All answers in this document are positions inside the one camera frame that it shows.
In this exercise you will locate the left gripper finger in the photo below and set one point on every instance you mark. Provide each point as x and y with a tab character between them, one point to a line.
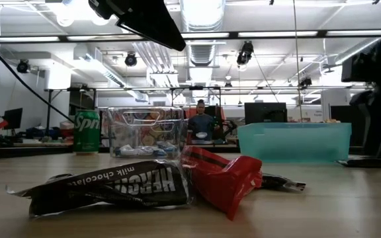
154	23

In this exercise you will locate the brown chocolate bar wrapper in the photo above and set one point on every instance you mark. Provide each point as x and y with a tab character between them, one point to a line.
281	182
117	185

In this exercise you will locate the red candy bar wrapper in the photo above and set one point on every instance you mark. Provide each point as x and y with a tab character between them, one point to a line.
223	180

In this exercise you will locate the black partition panel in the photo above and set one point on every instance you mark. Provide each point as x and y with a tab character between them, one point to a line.
339	132

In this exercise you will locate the teal plastic container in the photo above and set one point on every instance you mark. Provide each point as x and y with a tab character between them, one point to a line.
294	145

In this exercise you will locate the black computer monitor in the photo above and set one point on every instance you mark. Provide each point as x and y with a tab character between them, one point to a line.
12	118
265	112

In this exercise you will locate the clear plastic bin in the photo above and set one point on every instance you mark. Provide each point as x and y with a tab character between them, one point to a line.
144	129

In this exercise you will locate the person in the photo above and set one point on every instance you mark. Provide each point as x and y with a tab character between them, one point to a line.
202	124

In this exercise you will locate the green Sprite can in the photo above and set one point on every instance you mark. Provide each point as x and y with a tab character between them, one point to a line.
87	132

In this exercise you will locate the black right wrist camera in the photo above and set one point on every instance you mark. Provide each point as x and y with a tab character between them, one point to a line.
358	67

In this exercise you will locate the silver ventilation duct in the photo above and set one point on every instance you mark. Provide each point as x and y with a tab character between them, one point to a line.
205	20

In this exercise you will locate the black background rig frame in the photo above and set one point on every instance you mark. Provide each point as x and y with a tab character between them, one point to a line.
197	88

